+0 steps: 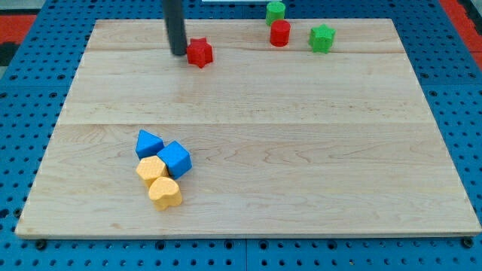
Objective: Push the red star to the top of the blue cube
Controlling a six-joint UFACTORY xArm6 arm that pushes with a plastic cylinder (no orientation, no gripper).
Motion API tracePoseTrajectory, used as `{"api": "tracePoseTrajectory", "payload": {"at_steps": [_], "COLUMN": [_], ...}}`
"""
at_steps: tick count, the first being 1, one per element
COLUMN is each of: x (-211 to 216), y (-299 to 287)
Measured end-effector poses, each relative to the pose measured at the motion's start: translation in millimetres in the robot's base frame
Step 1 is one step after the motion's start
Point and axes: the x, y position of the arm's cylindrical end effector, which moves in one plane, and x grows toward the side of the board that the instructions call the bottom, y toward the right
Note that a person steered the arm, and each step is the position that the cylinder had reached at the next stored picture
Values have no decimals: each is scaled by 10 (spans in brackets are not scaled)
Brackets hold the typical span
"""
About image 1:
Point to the green star block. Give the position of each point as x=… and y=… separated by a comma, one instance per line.
x=321, y=38

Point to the blue cube block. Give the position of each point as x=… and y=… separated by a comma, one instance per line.
x=176, y=158

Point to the red star block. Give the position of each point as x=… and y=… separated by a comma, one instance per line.
x=199, y=52

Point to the yellow hexagon block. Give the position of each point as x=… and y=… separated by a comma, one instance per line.
x=150, y=169

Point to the yellow heart block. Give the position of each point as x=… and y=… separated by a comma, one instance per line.
x=164, y=193

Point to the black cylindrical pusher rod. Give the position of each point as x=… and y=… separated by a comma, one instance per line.
x=175, y=26

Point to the light wooden board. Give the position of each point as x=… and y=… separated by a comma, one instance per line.
x=284, y=142

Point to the blue triangle block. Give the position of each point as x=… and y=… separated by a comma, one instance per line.
x=148, y=144

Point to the green cylinder block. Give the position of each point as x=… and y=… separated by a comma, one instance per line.
x=274, y=11

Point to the red cylinder block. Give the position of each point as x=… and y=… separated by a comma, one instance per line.
x=279, y=33

